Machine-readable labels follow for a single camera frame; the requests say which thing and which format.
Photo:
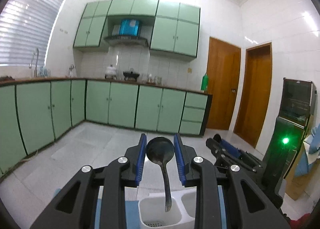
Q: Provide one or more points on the black ladle spoon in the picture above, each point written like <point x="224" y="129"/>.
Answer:
<point x="160" y="151"/>

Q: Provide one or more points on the green kitchen cabinets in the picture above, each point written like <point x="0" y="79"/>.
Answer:
<point x="164" y="28"/>
<point x="35" y="113"/>

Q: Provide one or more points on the white double utensil holder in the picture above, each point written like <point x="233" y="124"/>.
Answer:
<point x="152" y="212"/>

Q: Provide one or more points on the green lower kitchen cabinets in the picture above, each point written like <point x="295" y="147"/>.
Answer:
<point x="35" y="113"/>

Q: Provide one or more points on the green bottle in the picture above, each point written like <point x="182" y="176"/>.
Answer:
<point x="204" y="84"/>

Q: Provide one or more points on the wooden door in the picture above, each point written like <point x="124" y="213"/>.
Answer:
<point x="255" y="93"/>
<point x="223" y="70"/>

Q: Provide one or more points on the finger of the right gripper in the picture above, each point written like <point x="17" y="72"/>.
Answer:
<point x="227" y="146"/>
<point x="214" y="144"/>

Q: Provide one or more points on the window blind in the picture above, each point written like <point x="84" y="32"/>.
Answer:
<point x="26" y="25"/>

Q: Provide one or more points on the blue table mat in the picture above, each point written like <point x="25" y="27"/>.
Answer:
<point x="130" y="215"/>

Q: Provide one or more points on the kitchen faucet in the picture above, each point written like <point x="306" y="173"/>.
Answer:
<point x="34" y="62"/>

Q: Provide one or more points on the black wok pan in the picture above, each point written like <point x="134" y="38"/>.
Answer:
<point x="131" y="75"/>

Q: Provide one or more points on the range hood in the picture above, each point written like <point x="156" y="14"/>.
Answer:
<point x="127" y="32"/>

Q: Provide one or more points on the green upper kitchen cabinets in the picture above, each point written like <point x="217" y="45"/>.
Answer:
<point x="164" y="28"/>

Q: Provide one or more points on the black glass cabinet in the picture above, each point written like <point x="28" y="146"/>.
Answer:
<point x="296" y="108"/>

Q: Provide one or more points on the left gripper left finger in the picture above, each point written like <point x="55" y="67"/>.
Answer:
<point x="125" y="171"/>

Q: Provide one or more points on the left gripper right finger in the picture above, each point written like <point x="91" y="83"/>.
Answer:
<point x="225" y="198"/>

